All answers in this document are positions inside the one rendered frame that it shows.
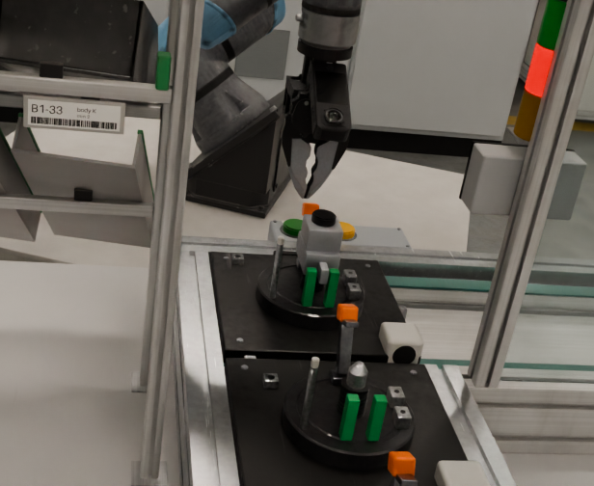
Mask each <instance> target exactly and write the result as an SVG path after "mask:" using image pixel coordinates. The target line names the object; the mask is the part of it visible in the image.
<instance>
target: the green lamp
mask: <svg viewBox="0 0 594 486"><path fill-rule="evenodd" d="M566 3H567V2H563V1H560V0H547V3H546V7H545V10H544V14H543V18H542V22H541V26H540V29H539V33H538V37H537V43H538V44H539V45H541V46H543V47H545V48H547V49H550V50H554V49H555V45H556V41H557V38H558V34H559V30H560V26H561V23H562V19H563V16H564V13H565V9H566V5H567V4H566Z"/></svg>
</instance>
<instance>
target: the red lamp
mask: <svg viewBox="0 0 594 486"><path fill-rule="evenodd" d="M553 54H554V51H553V50H550V49H547V48H545V47H543V46H541V45H539V44H538V43H536V44H535V48H534V52H533V55H532V59H531V63H530V67H529V71H528V75H527V79H526V84H525V89H526V90H527V91H528V92H529V93H531V94H533V95H537V96H540V97H541V96H542V94H543V91H544V88H545V84H546V80H547V77H548V73H549V69H550V65H551V62H552V58H553Z"/></svg>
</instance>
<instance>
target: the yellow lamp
mask: <svg viewBox="0 0 594 486"><path fill-rule="evenodd" d="M540 102H541V97H540V96H537V95H534V94H531V93H529V92H528V91H527V90H526V89H524V92H523V96H522V100H521V104H520V108H519V111H518V115H517V119H516V122H515V126H514V130H513V131H514V133H515V135H516V136H518V137H519V138H521V139H523V140H526V141H528V142H530V138H531V134H532V130H533V127H534V124H535V120H536V117H537V113H538V109H539V105H540Z"/></svg>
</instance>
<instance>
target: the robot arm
mask: <svg viewBox="0 0 594 486"><path fill-rule="evenodd" d="M362 1H363V0H302V9H301V10H302V14H300V13H297V14H296V16H295V20H296V21H297V22H300V23H299V30H298V36H299V39H298V45H297V50H298V51H299V52H300V53H301V54H303V55H305V56H304V63H303V69H302V74H299V76H288V75H287V76H286V82H285V90H284V97H283V110H282V112H283V116H284V123H283V125H282V128H281V143H282V147H283V153H284V156H285V159H286V162H287V167H288V169H289V173H290V176H291V180H292V183H293V185H294V188H295V189H296V191H297V193H298V194H299V196H300V197H301V198H302V199H309V198H310V197H311V196H312V195H313V194H314V193H315V192H316V191H317V190H318V189H319V188H320V187H321V186H322V184H323V183H324V182H325V181H326V179H327V178H328V177H329V175H330V173H331V172H332V170H333V169H334V168H335V167H336V165H337V164H338V162H339V160H340V158H341V157H342V155H343V154H344V153H345V151H346V149H347V146H348V143H349V136H350V134H349V133H350V131H351V128H352V122H351V112H350V101H349V91H348V80H347V69H346V65H345V64H337V61H346V60H349V59H351V57H352V51H353V45H354V44H355V43H356V39H357V34H358V28H359V21H360V15H361V14H360V12H361V6H362ZM284 16H285V1H284V0H204V8H203V19H202V37H201V48H200V58H199V67H198V78H197V88H196V98H195V108H194V118H193V128H192V134H193V136H194V139H195V142H196V145H197V147H198V148H199V149H200V151H201V152H202V154H207V153H209V152H211V151H213V150H214V149H216V148H217V147H219V146H220V145H222V144H223V143H225V142H226V141H227V140H229V139H230V138H232V137H233V136H234V135H236V134H237V133H238V132H240V131H241V130H242V129H244V128H245V127H246V126H248V125H249V124H250V123H251V122H253V121H254V120H255V119H257V118H258V117H259V116H260V115H261V114H262V113H263V112H265V111H266V110H267V109H268V107H269V106H270V104H269V103H268V102H267V100H266V99H265V97H264V96H263V95H262V94H260V93H259V92H257V91H256V90H255V89H253V88H252V87H251V86H249V85H248V84H246V83H245V82H244V81H242V80H241V79H240V78H238V77H237V76H236V74H235V73H234V72H233V70H232V69H231V67H230V66H229V62H230V61H231V60H233V59H234V58H235V57H237V56H238V55H239V54H241V53H242V52H243V51H245V50H246V49H247V48H249V47H250V46H251V45H253V44H254V43H255V42H257V41H258V40H260V39H261V38H262V37H264V36H265V35H268V34H270V33H271V32H272V31H273V29H274V28H275V27H276V26H277V25H279V24H280V23H281V22H282V21H283V19H284ZM168 23H169V17H167V18H166V19H165V20H164V21H163V22H162V23H161V24H160V25H159V26H158V51H165V52H166V47H167V36H168ZM298 80H300V81H298ZM301 134H302V136H303V137H302V136H301ZM309 134H312V136H313V138H314V139H316V140H320V141H318V142H317V143H316V144H315V146H314V155H315V163H314V164H313V166H312V168H311V177H310V180H309V182H308V183H306V177H307V175H308V170H307V167H306V164H307V160H308V159H309V157H310V156H311V145H310V143H309V142H308V141H307V140H306V139H305V138H306V137H307V136H308V135H309Z"/></svg>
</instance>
